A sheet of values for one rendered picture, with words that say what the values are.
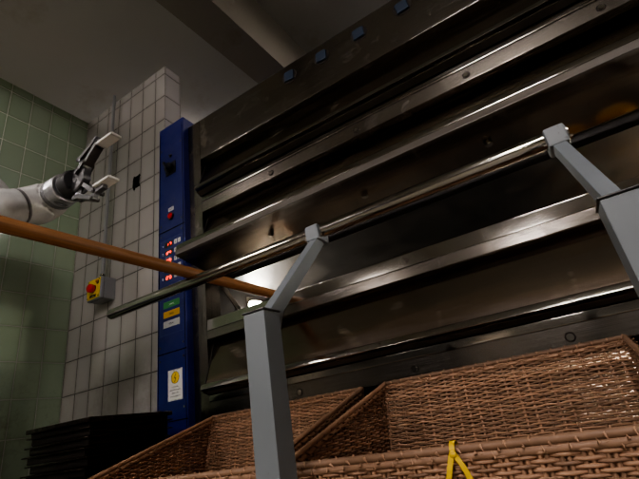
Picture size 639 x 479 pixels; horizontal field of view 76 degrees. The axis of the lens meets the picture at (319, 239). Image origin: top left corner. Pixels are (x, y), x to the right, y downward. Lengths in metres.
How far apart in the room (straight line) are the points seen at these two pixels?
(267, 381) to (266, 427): 0.06
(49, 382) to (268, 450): 1.73
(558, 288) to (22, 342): 2.04
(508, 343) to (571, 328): 0.14
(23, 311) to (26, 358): 0.21
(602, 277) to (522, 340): 0.22
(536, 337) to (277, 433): 0.68
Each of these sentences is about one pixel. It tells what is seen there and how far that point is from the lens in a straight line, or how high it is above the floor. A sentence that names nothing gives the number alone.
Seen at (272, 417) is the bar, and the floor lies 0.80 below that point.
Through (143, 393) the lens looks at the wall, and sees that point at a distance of 1.80.
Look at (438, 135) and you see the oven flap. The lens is 1.12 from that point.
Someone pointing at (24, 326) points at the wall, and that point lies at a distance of 2.25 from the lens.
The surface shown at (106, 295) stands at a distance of 2.04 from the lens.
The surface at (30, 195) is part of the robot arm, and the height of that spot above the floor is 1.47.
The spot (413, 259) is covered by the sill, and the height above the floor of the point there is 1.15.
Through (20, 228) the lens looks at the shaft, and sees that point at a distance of 0.92.
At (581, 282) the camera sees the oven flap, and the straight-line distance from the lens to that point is 1.09.
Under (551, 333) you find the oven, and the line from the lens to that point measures 1.08.
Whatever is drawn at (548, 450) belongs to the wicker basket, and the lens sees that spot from 0.59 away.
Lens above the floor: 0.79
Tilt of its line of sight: 24 degrees up
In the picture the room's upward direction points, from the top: 9 degrees counter-clockwise
